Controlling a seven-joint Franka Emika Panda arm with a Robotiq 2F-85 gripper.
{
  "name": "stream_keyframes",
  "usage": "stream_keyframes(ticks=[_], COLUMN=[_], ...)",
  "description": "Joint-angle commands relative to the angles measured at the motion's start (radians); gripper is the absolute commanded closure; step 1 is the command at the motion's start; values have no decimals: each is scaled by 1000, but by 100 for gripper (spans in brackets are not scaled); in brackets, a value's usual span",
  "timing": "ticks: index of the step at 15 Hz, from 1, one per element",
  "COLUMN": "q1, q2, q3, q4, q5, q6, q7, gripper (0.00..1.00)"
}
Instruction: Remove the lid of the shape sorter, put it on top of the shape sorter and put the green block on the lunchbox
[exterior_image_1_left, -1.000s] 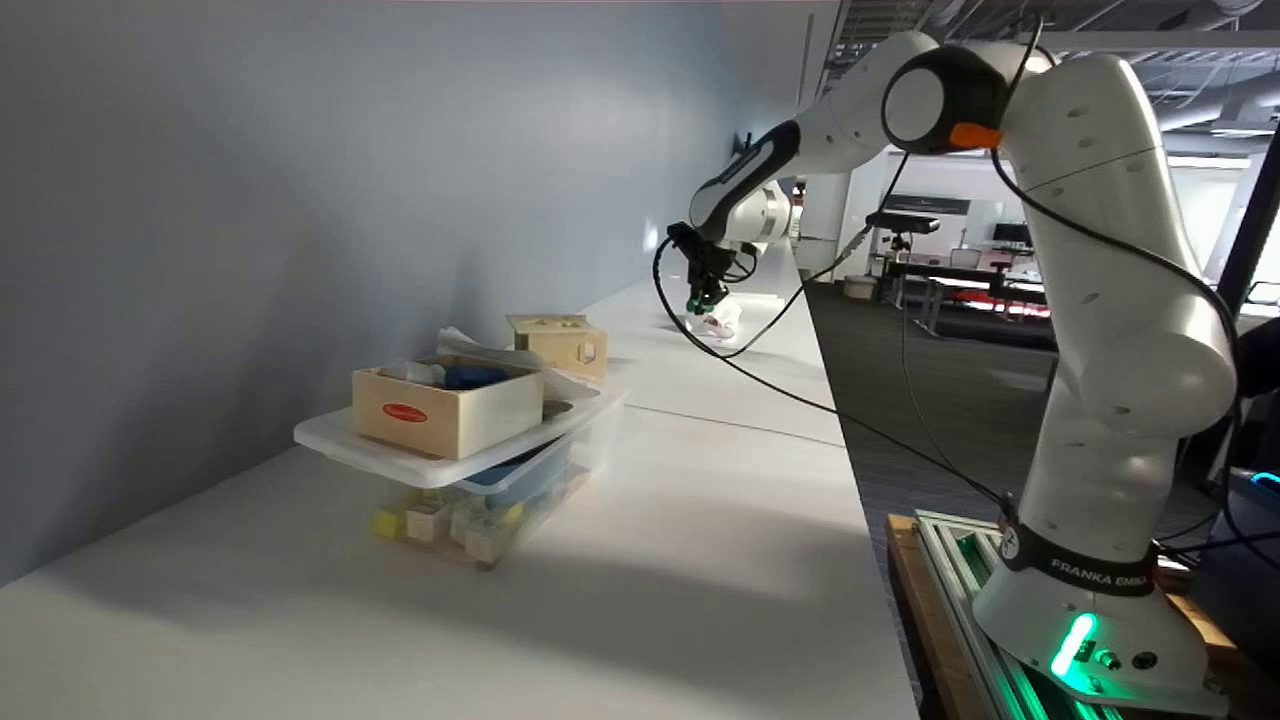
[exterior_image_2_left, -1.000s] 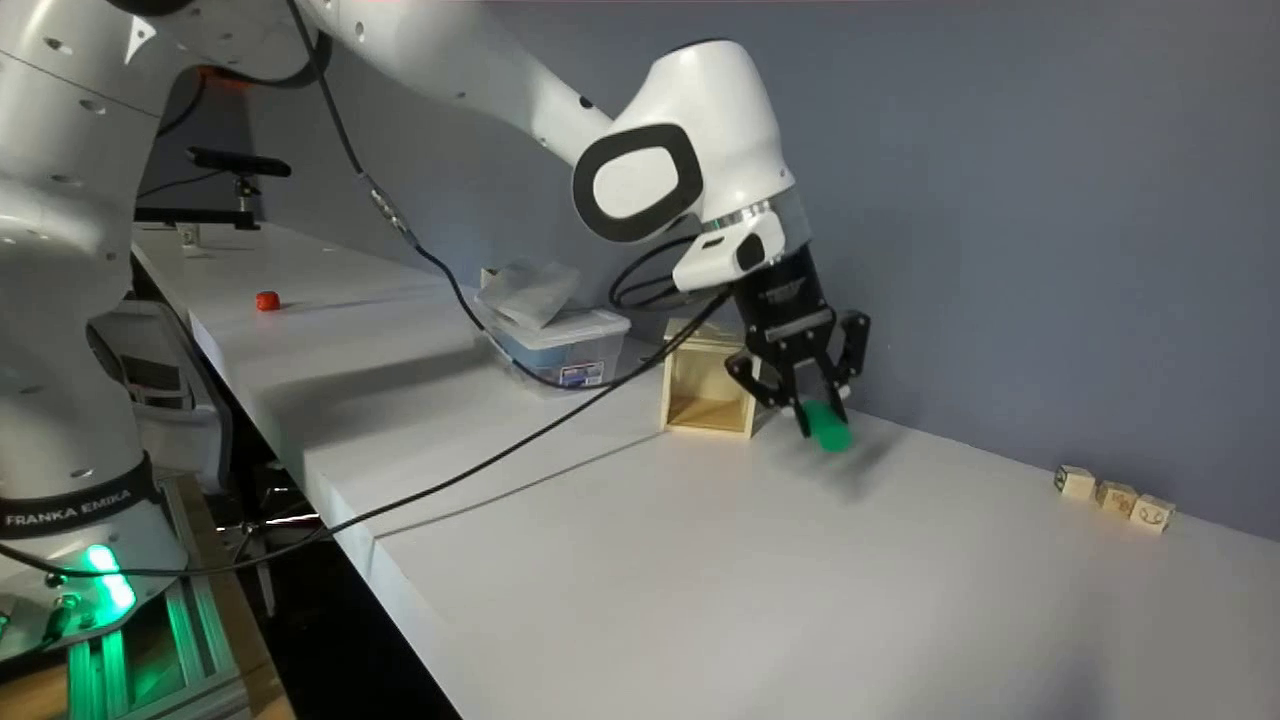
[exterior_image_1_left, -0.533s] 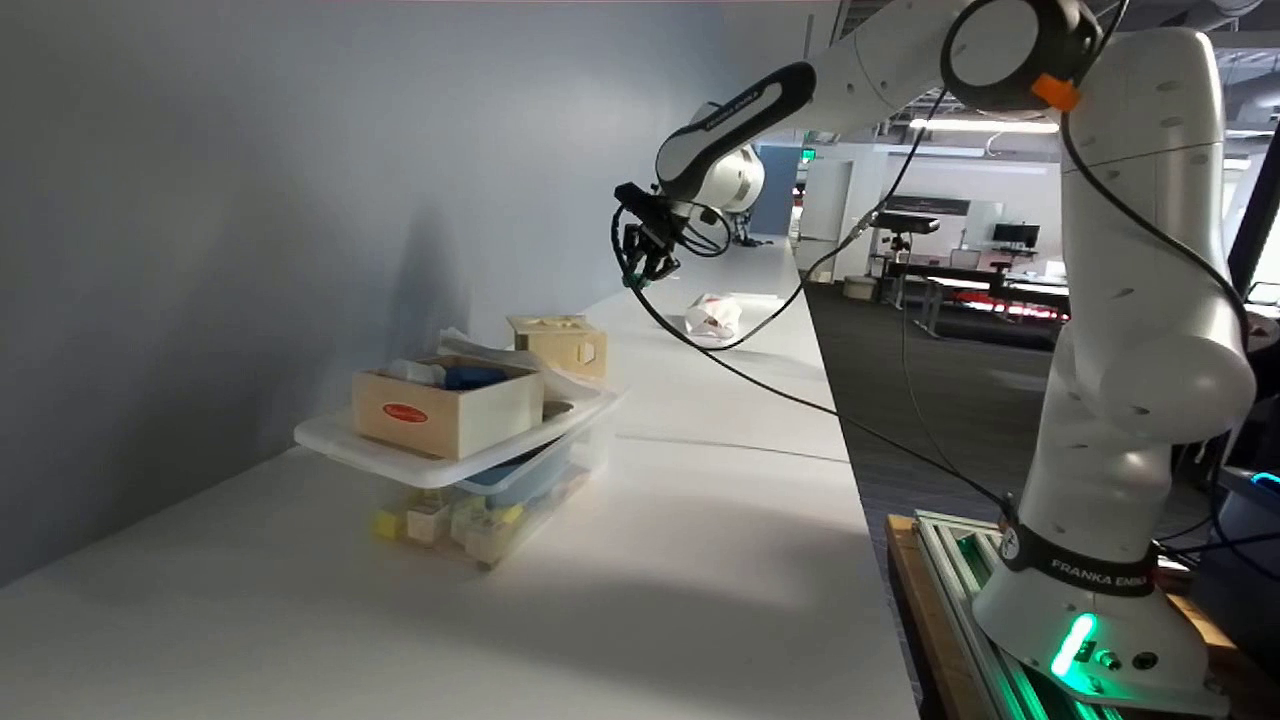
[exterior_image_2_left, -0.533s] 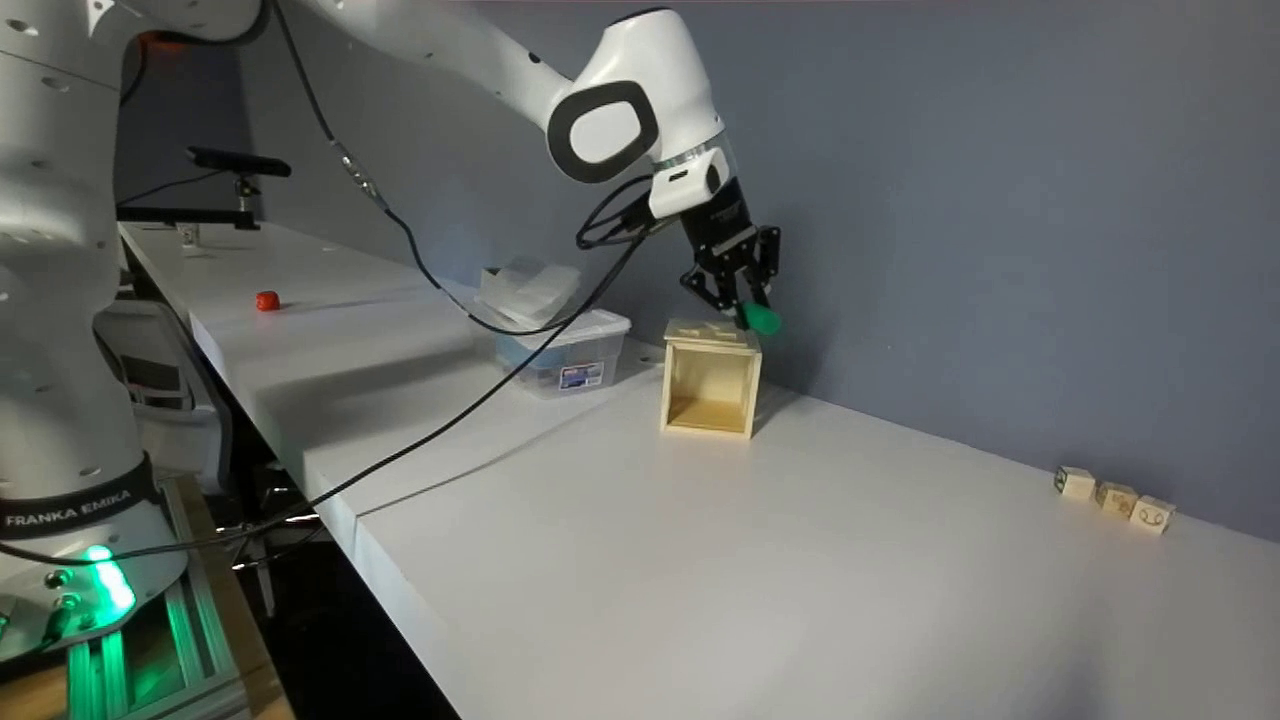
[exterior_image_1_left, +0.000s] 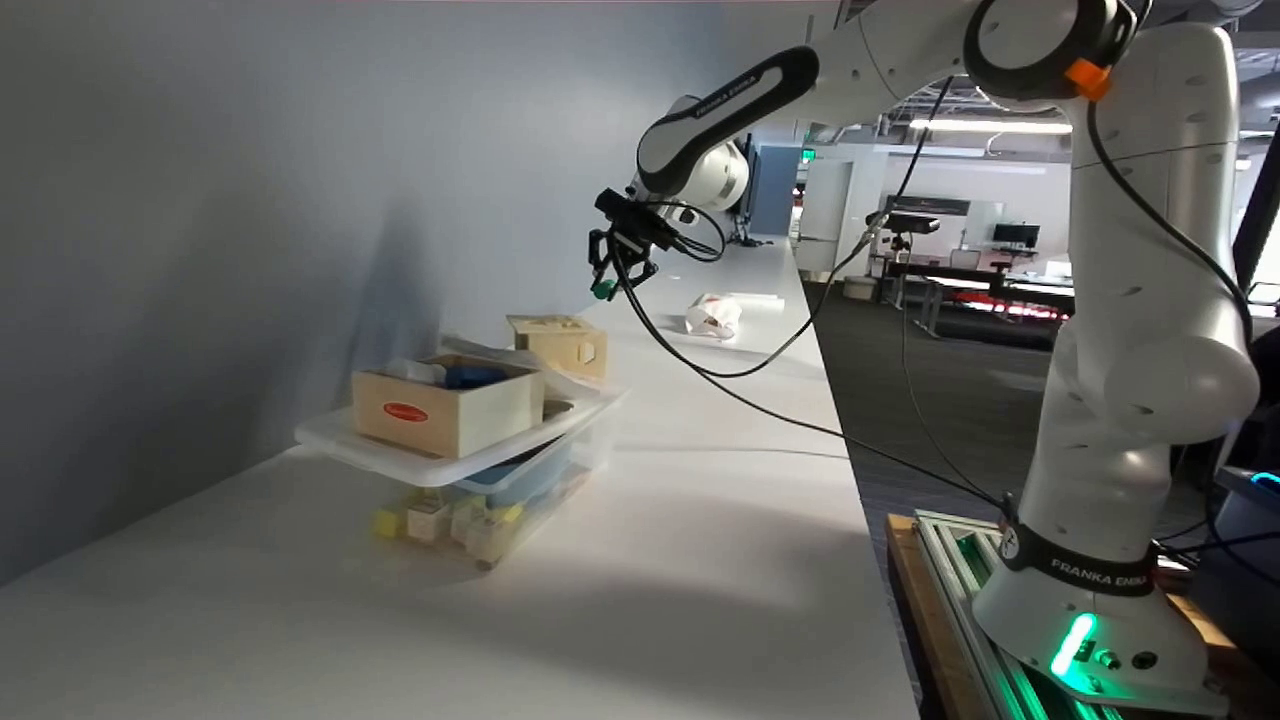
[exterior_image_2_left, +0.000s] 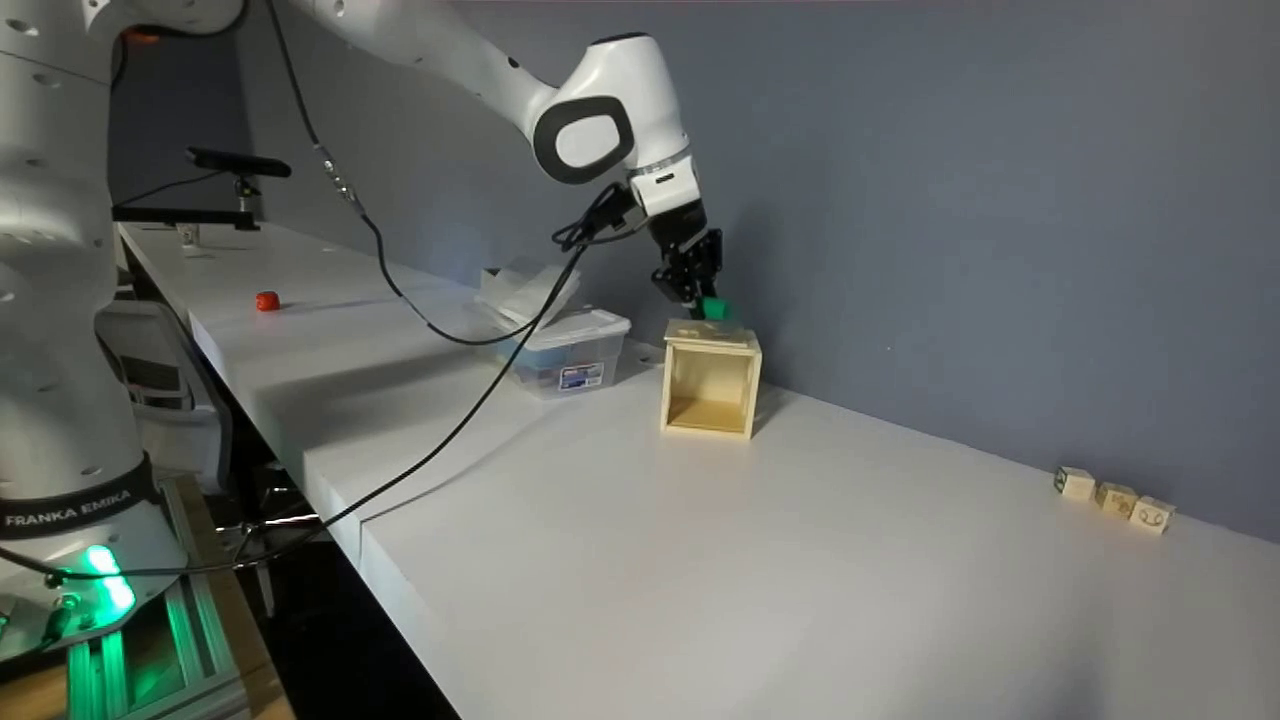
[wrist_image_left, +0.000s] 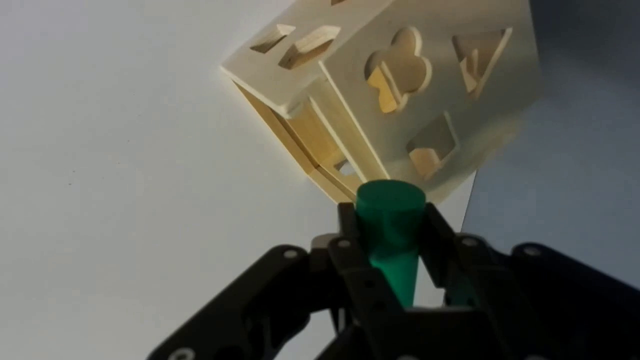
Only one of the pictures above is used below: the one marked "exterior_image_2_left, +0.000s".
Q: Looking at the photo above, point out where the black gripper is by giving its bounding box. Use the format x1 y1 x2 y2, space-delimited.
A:
647 203 733 316

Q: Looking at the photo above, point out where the wooden shape sorter cube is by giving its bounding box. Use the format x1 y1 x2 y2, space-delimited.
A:
656 332 767 444

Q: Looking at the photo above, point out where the white plastic container lid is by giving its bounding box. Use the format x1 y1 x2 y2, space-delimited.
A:
508 305 636 350

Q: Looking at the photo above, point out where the clear plastic container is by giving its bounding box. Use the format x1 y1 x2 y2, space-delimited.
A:
512 323 636 398

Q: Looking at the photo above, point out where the small wooden cube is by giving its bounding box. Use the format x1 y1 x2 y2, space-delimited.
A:
1050 461 1101 508
1127 491 1178 540
1093 481 1140 523

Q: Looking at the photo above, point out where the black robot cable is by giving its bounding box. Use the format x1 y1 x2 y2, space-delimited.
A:
254 0 643 537

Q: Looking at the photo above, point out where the black camera on stand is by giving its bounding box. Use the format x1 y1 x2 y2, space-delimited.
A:
110 139 297 231

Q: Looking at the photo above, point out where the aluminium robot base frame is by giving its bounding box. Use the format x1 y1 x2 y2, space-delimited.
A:
0 584 252 720

